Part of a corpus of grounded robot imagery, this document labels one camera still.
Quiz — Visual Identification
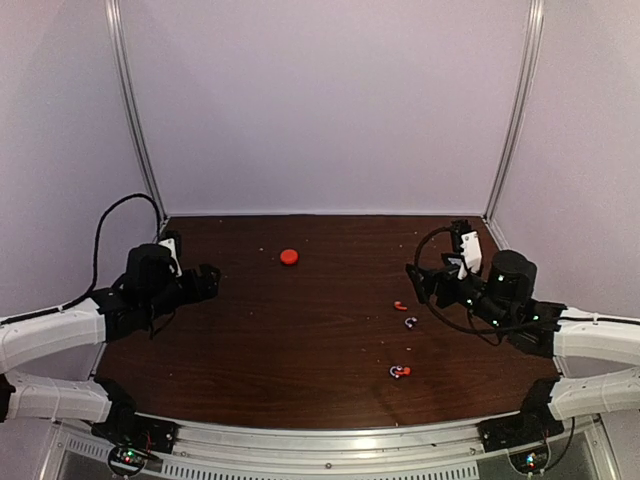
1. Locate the right black camera cable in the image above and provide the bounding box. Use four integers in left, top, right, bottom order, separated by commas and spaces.
412, 225, 531, 346

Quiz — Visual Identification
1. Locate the aluminium frame post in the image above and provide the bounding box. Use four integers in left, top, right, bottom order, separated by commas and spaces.
104, 0, 168, 222
483, 0, 545, 225

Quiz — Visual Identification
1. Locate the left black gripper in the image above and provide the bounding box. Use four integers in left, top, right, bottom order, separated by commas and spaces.
143, 262, 220, 323

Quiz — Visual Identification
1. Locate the left aluminium frame post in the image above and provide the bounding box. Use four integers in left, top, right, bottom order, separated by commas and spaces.
104, 0, 168, 222

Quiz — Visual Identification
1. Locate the purple earbud with red hook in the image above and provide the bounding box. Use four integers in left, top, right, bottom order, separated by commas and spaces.
389, 365, 412, 379

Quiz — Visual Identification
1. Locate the red earbud charging case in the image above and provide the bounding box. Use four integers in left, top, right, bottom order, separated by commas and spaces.
279, 248, 300, 266

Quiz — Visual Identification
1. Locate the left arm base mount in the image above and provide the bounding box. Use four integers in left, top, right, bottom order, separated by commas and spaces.
87, 415, 178, 478

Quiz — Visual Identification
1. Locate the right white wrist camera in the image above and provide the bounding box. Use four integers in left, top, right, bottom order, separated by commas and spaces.
442, 220, 482, 281

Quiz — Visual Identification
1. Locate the left black camera cable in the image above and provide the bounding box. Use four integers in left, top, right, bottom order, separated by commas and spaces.
59, 193, 169, 314

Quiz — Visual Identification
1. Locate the front aluminium rail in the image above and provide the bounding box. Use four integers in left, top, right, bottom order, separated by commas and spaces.
39, 419, 616, 480

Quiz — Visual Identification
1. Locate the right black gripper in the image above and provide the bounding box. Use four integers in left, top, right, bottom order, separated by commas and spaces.
406, 253, 511, 333

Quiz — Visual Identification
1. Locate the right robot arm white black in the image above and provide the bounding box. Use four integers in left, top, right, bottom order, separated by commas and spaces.
405, 250, 639, 442

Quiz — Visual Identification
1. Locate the black camera cable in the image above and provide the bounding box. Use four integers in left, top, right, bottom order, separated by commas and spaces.
412, 225, 531, 346
59, 193, 169, 314

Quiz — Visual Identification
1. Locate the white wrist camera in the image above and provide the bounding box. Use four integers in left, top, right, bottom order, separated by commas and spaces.
442, 220, 482, 281
157, 230, 182, 277

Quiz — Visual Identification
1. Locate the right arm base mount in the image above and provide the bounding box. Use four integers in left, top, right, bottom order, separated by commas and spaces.
477, 412, 565, 477

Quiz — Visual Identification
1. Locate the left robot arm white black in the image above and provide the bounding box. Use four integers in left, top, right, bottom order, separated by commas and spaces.
1, 239, 221, 444

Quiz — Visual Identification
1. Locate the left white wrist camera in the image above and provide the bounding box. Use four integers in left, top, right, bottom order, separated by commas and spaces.
157, 230, 182, 277

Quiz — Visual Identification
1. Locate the right aluminium frame post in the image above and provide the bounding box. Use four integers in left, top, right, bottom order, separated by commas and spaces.
483, 0, 545, 225

